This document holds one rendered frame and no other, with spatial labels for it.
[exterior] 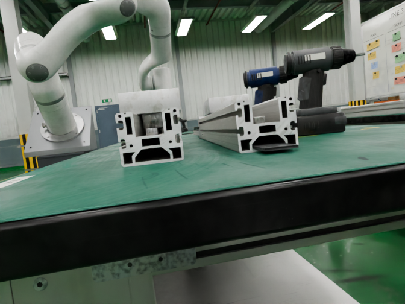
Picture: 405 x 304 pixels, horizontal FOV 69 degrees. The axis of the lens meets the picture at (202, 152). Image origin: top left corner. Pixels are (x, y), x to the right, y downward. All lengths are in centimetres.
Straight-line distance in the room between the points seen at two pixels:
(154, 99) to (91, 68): 1224
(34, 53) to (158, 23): 47
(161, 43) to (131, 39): 1154
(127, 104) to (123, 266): 31
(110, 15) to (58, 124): 53
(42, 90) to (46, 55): 18
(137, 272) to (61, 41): 100
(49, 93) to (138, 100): 81
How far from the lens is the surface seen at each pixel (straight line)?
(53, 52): 122
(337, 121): 81
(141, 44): 1280
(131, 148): 48
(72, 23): 122
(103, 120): 1241
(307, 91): 82
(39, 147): 147
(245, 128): 49
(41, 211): 25
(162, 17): 129
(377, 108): 247
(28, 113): 766
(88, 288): 36
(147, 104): 55
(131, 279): 35
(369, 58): 452
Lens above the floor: 83
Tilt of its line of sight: 5 degrees down
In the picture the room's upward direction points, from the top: 6 degrees counter-clockwise
